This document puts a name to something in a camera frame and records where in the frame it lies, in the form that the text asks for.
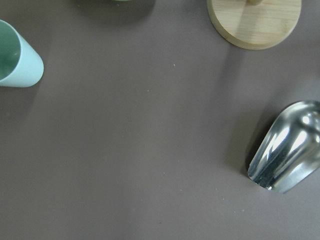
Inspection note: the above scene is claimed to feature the wooden mug tree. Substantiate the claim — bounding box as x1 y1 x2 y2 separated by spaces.
206 0 302 50

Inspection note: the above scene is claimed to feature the mint green cup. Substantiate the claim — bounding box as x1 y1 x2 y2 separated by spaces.
0 20 44 88

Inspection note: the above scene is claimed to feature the metal scoop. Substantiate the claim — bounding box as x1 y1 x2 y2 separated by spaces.
247 100 320 194

